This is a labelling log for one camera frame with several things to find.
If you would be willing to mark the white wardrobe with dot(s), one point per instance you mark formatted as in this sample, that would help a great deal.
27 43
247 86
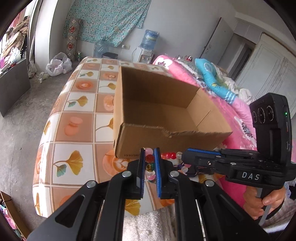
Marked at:
270 68

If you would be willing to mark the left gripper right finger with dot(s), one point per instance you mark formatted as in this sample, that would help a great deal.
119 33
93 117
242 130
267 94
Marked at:
166 189

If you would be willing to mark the water dispenser with bottle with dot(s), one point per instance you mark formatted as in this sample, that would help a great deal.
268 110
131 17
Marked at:
145 51

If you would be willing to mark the patterned rolled mat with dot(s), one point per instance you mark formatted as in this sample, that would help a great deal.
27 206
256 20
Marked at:
72 38

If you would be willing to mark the blue pillow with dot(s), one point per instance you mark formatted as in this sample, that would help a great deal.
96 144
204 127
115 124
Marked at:
209 76

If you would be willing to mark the brown cardboard box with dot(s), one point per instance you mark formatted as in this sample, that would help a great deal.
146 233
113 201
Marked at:
152 110

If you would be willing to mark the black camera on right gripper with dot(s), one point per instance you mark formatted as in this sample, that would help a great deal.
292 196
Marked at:
272 123

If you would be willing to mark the white fluffy towel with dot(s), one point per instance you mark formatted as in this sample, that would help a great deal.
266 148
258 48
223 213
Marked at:
155 225

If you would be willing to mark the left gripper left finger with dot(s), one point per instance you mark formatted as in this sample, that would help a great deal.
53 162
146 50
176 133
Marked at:
136 180

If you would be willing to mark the teal floral hanging cloth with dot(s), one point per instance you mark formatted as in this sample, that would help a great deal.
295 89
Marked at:
109 21

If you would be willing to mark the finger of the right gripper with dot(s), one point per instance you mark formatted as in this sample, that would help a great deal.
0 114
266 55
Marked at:
206 163
204 151

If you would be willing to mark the dark cabinet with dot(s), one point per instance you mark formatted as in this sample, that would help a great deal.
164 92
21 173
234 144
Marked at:
14 83

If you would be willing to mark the grey door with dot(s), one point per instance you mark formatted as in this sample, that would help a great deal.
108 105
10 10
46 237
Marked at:
218 42

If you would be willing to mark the white plastic bag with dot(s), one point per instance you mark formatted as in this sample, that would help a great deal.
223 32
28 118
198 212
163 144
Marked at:
60 64

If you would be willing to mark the pink floral blanket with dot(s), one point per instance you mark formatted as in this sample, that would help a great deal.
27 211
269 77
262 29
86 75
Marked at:
237 116

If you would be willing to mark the right hand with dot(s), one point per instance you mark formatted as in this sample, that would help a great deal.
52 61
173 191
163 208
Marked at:
254 205

